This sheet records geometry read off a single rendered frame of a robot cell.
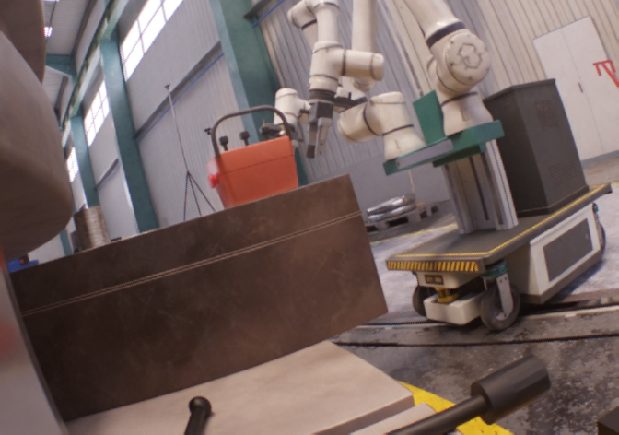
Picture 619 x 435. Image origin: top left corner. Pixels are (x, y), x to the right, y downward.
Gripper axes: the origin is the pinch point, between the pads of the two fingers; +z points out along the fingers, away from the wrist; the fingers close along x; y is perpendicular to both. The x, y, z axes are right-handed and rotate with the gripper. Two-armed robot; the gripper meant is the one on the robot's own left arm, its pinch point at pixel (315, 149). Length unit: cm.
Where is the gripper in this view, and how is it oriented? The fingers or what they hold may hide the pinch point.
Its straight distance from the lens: 129.6
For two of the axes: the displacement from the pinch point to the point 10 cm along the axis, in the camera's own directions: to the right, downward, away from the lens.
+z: -1.3, 9.9, 0.1
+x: 1.7, 0.3, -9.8
